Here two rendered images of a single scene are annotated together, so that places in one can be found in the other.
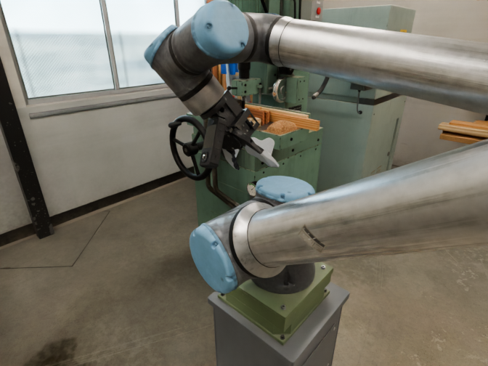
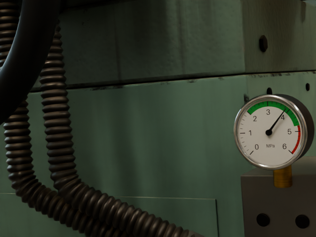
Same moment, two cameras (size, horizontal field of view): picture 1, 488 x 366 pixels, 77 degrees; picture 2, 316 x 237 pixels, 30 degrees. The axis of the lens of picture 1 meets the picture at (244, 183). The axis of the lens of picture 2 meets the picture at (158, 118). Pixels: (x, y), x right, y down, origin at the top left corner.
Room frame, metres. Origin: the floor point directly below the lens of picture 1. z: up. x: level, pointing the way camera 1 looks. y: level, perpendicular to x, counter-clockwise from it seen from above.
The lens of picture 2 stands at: (0.74, 0.17, 0.70)
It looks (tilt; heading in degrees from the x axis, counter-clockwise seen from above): 3 degrees down; 346
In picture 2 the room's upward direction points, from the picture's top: 4 degrees counter-clockwise
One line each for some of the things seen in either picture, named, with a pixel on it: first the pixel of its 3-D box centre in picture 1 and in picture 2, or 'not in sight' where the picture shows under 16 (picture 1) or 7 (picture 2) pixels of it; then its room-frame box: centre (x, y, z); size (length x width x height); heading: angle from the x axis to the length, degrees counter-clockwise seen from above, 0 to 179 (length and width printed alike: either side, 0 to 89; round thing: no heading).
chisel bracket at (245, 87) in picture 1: (247, 88); not in sight; (1.54, -0.02, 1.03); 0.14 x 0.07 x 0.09; 137
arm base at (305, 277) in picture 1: (282, 255); not in sight; (0.70, -0.11, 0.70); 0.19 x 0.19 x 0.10
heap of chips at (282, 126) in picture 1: (282, 125); not in sight; (1.26, -0.16, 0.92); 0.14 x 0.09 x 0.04; 137
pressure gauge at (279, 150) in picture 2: (254, 189); (276, 141); (1.20, -0.05, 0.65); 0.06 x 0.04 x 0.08; 47
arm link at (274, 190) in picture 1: (282, 213); not in sight; (0.69, -0.10, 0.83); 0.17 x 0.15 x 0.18; 137
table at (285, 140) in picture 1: (235, 127); not in sight; (1.42, 0.04, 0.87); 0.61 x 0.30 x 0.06; 47
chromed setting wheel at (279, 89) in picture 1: (281, 89); not in sight; (1.54, -0.18, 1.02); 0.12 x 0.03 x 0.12; 137
